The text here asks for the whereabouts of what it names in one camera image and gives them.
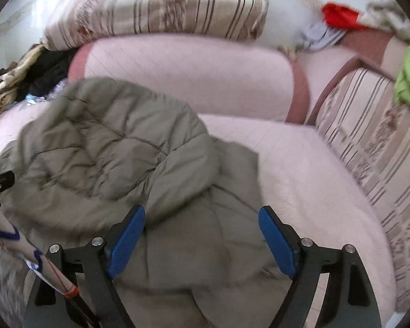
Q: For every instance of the grey blue cloth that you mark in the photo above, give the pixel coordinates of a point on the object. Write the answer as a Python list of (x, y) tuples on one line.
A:
[(319, 36)]

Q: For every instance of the striped floral bed side cushion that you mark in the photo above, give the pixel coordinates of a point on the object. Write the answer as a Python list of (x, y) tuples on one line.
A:
[(369, 136)]

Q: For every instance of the white cloth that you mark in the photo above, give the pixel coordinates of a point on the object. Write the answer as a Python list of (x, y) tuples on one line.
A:
[(389, 17)]

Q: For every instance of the black clothes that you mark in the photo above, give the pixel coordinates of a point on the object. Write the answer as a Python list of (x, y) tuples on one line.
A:
[(51, 71)]

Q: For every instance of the folded striped floral quilt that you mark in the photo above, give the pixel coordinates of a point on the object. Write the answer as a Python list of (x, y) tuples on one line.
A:
[(157, 6)]

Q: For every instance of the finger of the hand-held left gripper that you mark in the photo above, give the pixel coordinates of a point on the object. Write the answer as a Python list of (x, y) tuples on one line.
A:
[(0, 181)]

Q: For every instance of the red cloth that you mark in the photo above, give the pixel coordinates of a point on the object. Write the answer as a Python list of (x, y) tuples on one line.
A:
[(341, 15)]

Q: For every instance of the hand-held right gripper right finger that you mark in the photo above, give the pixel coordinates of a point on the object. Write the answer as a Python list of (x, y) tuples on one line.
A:
[(276, 242)]

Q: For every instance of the clear plastic bag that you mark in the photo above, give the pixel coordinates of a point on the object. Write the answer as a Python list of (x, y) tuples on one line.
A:
[(57, 89)]

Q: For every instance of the olive quilted jacket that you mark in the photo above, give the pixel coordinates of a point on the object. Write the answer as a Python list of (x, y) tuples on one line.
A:
[(106, 150)]

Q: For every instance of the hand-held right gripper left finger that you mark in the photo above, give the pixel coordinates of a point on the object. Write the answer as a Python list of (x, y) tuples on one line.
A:
[(126, 242)]

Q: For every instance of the blue plastic packet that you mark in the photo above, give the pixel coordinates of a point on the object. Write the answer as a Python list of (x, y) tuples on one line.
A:
[(34, 99)]

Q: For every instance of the pink bolster cushion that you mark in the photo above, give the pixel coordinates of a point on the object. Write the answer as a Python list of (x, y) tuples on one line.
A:
[(191, 75)]

